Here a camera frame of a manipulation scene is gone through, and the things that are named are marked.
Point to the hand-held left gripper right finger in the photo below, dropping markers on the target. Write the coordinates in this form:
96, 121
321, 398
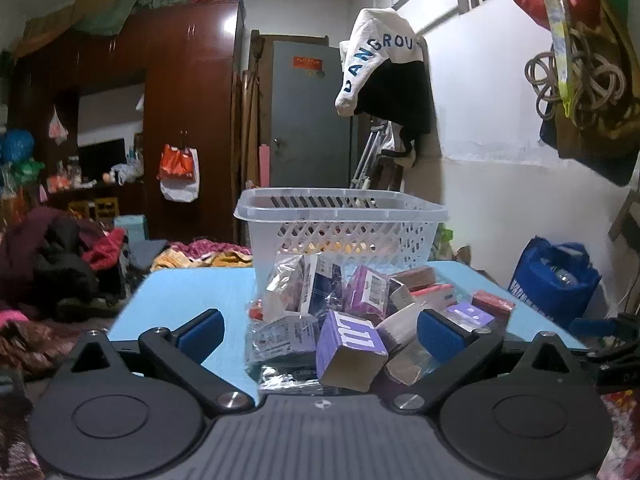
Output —
440, 335

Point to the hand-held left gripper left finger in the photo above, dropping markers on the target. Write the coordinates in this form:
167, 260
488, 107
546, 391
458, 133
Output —
200, 334

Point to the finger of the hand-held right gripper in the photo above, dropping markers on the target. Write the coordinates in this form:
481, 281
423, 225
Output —
597, 326

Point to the blue white box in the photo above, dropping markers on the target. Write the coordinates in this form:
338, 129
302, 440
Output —
320, 287

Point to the white plastic basket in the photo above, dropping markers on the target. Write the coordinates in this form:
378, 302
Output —
345, 230

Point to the light purple box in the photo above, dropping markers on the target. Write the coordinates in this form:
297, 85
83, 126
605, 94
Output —
470, 315

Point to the beige box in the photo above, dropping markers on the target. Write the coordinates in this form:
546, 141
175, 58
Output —
400, 327

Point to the pink box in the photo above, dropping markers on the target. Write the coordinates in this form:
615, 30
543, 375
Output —
435, 294

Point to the brown box in clear wrapper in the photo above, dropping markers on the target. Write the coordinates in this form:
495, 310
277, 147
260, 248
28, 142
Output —
410, 365

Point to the red black item in wrapper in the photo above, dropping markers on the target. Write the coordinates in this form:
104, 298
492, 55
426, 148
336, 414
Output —
255, 310

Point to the red box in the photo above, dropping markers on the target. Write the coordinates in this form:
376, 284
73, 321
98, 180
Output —
495, 302

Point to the blue shopping bag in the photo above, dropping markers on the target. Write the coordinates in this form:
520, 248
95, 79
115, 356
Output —
550, 280

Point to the yellow cloth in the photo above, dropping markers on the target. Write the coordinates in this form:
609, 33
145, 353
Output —
175, 261

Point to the grey packet in clear wrapper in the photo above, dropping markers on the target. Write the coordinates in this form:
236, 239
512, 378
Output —
282, 335

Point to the purple box with white label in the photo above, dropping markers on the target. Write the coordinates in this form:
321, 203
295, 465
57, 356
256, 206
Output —
365, 295

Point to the pink floral blanket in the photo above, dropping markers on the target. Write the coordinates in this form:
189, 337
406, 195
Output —
210, 249

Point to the purple box with white print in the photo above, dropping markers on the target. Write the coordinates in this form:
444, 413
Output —
350, 345

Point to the green plastic bag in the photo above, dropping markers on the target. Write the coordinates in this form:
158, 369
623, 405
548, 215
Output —
446, 240

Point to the clear wrapped packet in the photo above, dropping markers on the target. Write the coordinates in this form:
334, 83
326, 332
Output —
281, 280

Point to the silver foil packet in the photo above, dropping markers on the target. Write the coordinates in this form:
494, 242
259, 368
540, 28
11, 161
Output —
287, 382

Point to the light blue box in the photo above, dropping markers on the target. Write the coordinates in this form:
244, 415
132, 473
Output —
132, 230

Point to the orange and white plastic bag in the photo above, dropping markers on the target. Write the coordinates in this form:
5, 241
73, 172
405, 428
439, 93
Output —
177, 170

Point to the dark clothes pile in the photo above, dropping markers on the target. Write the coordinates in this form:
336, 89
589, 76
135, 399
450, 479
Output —
50, 260

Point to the brown patterned blanket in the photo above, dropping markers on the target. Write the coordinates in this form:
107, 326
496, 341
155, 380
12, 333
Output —
25, 345

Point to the metal crutches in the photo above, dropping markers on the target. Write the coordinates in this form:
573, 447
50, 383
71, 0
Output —
367, 155

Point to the black monitor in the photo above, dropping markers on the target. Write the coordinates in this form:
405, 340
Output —
100, 159

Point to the wooden boards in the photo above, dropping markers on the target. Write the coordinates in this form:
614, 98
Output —
252, 125

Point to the grey door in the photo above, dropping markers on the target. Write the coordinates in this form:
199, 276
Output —
310, 125

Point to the brown wooden wardrobe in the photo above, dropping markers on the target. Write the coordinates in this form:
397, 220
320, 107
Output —
200, 85

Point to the small pink white plastic bag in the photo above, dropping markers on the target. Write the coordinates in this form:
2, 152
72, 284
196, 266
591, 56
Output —
57, 129

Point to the blue plastic bag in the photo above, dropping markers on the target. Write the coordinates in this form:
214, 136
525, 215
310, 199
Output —
16, 145

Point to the red paper sign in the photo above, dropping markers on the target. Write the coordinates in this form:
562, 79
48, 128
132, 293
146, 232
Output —
307, 64

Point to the white and black hoodie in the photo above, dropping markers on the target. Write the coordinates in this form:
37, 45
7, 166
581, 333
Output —
385, 27

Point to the yellow green hanging bag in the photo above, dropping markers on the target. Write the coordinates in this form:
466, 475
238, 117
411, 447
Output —
605, 10

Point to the green cloth bundle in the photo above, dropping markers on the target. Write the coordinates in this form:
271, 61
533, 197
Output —
115, 15

